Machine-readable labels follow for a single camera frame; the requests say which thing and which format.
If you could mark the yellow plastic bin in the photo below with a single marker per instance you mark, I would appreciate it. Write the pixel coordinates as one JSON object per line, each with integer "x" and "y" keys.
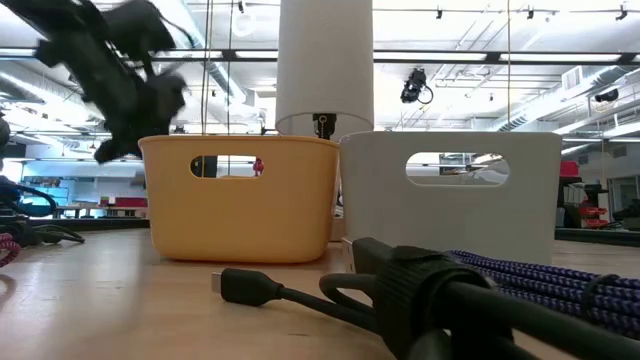
{"x": 240, "y": 220}

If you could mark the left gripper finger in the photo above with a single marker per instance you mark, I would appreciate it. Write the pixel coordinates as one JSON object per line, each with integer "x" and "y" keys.
{"x": 136, "y": 139}
{"x": 112, "y": 147}

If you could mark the white ceiling vent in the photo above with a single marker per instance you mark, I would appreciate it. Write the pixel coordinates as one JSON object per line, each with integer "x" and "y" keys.
{"x": 571, "y": 78}

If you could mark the black ceiling speaker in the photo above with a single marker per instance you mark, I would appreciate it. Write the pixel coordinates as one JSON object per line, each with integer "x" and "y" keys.
{"x": 606, "y": 95}

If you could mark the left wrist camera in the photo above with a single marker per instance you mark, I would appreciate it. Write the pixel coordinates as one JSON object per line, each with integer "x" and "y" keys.
{"x": 140, "y": 27}

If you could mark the black overhead camera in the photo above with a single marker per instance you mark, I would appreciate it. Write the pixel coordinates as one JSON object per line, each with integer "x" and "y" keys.
{"x": 414, "y": 85}

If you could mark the white plastic bin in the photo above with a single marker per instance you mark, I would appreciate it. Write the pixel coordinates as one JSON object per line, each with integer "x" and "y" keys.
{"x": 450, "y": 220}

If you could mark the red storage box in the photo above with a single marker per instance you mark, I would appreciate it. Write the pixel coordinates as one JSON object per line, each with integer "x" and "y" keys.
{"x": 570, "y": 169}

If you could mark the black lamp socket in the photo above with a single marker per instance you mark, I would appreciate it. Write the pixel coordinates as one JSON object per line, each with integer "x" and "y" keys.
{"x": 324, "y": 124}

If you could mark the white cylindrical lamp shade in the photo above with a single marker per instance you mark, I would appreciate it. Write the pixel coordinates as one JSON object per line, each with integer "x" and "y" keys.
{"x": 325, "y": 60}

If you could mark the black aluminium table frame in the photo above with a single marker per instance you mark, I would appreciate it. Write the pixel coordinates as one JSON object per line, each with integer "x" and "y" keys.
{"x": 100, "y": 224}

